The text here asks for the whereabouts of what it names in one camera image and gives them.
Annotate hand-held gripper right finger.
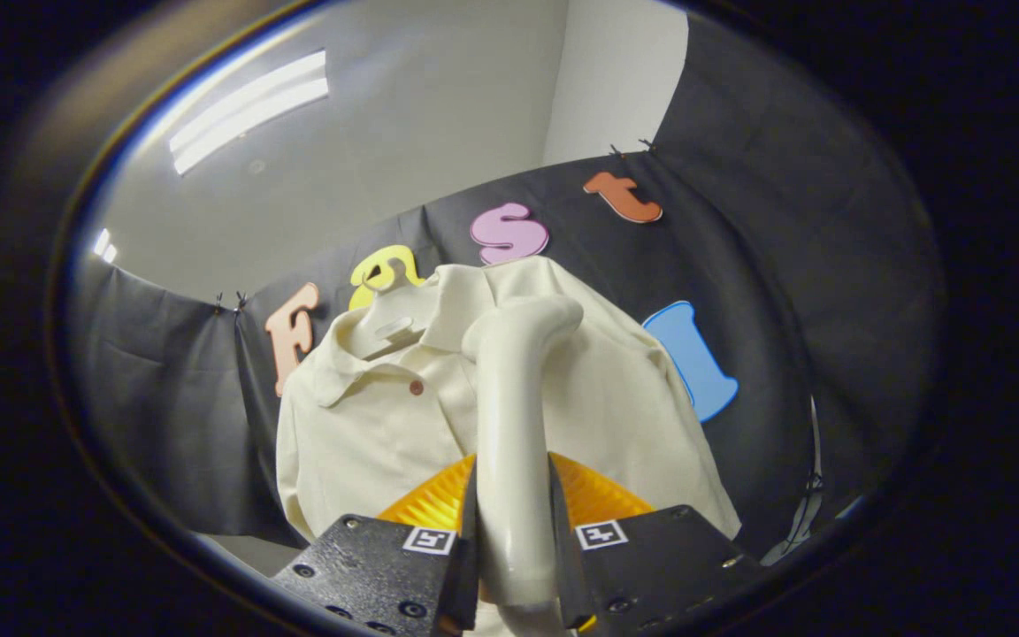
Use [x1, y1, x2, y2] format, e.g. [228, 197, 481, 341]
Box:
[548, 451, 762, 633]

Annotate cream button-up shirt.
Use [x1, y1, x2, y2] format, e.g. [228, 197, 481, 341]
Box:
[275, 257, 742, 545]

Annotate long ceiling light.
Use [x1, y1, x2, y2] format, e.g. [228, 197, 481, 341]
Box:
[169, 49, 331, 176]

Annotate white plastic hanger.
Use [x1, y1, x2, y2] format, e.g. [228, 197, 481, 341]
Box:
[357, 264, 429, 353]

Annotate white garment steamer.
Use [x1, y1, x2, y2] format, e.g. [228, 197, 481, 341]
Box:
[462, 294, 584, 637]

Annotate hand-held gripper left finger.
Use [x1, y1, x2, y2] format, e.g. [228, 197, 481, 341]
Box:
[271, 453, 481, 637]

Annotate black backdrop cloth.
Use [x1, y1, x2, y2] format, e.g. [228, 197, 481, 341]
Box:
[67, 13, 948, 567]

